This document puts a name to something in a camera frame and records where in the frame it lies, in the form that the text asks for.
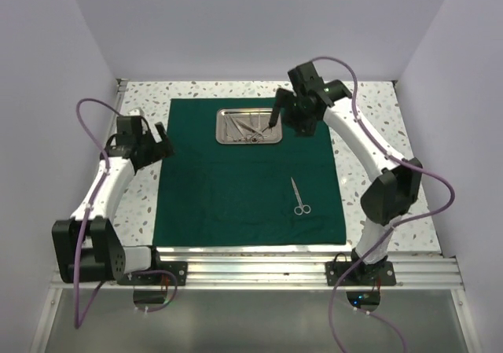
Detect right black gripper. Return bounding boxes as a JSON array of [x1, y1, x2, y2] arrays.
[[270, 87, 318, 138]]

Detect aluminium mounting rail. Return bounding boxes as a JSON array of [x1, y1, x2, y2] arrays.
[[31, 246, 483, 352]]

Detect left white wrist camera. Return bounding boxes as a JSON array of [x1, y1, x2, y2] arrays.
[[125, 108, 144, 117]]

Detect dark green surgical cloth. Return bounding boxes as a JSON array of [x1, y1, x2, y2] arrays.
[[153, 98, 347, 248]]

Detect stainless steel instrument tray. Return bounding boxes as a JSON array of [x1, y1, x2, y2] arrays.
[[215, 108, 283, 145]]

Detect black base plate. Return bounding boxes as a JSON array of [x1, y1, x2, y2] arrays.
[[325, 261, 397, 287], [117, 261, 188, 286]]

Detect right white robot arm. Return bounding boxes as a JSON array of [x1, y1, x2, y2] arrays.
[[269, 62, 422, 285]]

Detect steel tweezers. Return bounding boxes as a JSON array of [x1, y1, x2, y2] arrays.
[[233, 119, 252, 138], [224, 116, 236, 142]]

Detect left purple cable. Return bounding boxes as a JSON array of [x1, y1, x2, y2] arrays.
[[73, 98, 178, 329]]

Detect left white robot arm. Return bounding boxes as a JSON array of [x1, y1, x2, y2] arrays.
[[51, 108, 174, 285]]

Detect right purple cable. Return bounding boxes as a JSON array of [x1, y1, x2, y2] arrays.
[[310, 57, 455, 353]]

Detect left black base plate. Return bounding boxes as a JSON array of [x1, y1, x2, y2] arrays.
[[117, 261, 188, 286]]

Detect steel surgical scissors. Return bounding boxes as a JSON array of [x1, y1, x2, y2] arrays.
[[291, 177, 311, 215]]

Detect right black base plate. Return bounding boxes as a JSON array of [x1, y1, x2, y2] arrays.
[[325, 261, 397, 287]]

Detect purple cable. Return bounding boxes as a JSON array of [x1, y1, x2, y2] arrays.
[[310, 57, 455, 353], [73, 98, 178, 329]]

